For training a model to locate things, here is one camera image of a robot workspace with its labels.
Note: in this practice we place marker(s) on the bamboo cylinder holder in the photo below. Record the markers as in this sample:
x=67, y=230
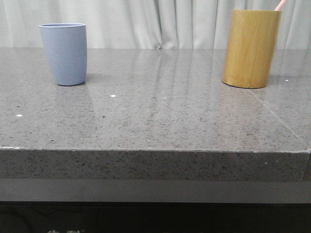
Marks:
x=250, y=47

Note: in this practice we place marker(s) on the pink chopstick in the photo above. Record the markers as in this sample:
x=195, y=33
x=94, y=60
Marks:
x=280, y=5

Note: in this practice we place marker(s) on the white curtain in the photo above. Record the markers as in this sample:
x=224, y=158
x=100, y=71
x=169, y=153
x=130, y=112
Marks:
x=127, y=24

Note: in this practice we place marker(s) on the blue plastic cup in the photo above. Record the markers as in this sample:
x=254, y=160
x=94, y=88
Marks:
x=65, y=45

